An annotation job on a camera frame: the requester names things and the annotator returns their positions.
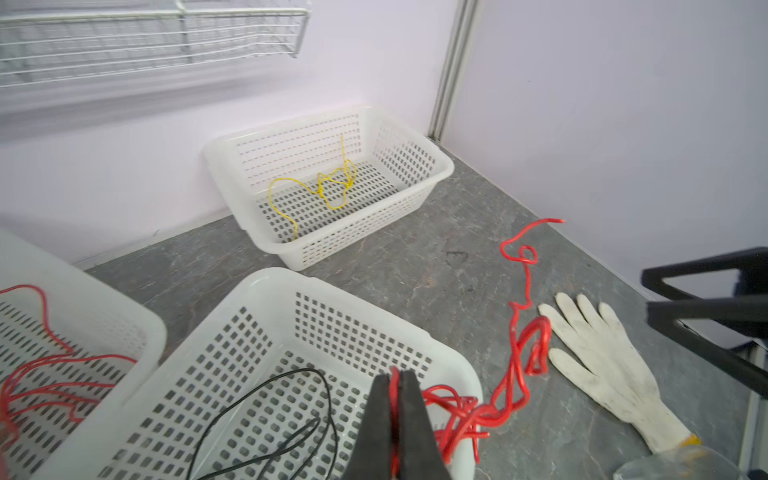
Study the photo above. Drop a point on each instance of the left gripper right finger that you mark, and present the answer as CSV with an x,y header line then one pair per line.
x,y
418,455

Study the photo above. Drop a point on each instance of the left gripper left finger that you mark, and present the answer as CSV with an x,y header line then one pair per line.
x,y
371,457

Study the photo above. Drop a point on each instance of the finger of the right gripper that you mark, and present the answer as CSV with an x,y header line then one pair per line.
x,y
666,317
751,265

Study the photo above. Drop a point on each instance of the clear plastic cup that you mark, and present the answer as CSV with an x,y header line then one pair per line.
x,y
692,462

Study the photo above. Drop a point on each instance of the white basket centre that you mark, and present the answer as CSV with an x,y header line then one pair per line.
x,y
272,384

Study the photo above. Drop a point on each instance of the white basket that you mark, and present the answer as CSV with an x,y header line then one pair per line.
x,y
73,352
303,189
272,384

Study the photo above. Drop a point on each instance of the white work glove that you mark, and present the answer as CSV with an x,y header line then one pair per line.
x,y
603,363

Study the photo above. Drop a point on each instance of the white basket back right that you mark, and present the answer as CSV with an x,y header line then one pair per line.
x,y
303,189

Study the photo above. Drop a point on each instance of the white basket back left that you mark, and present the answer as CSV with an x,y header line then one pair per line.
x,y
73,352

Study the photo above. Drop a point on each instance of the aluminium frame rails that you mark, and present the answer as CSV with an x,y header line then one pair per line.
x,y
465,24

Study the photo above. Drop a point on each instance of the white wire wall rack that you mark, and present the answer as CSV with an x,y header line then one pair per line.
x,y
45,42

